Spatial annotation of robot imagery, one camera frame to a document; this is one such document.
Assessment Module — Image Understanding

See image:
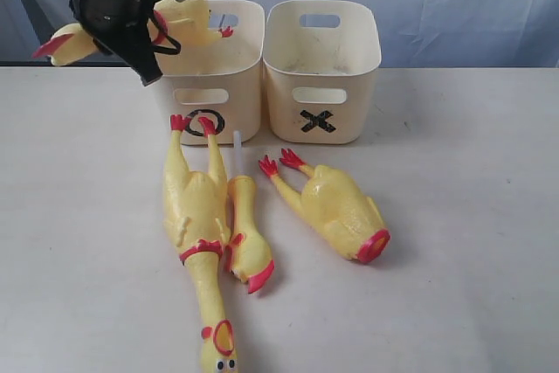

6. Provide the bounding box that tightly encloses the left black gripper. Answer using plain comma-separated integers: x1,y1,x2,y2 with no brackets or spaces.
71,0,185,86

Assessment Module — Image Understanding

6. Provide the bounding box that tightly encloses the whole yellow rubber chicken top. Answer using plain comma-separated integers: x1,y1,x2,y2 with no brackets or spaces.
32,0,234,66

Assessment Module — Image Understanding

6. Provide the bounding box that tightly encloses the whole yellow rubber chicken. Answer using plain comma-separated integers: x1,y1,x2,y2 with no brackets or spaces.
32,0,234,66
163,114,239,372

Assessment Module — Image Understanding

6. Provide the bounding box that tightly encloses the broken chicken head with tube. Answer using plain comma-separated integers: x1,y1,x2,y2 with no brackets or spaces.
224,130,275,294

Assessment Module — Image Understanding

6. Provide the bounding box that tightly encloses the cream bin marked O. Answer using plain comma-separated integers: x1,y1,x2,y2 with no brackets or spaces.
148,0,266,146

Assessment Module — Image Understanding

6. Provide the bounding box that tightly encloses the cream bin marked X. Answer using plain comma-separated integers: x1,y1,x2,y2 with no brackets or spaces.
263,0,382,144

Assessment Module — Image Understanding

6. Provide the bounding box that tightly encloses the headless yellow chicken body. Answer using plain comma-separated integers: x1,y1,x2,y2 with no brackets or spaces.
259,149,390,264

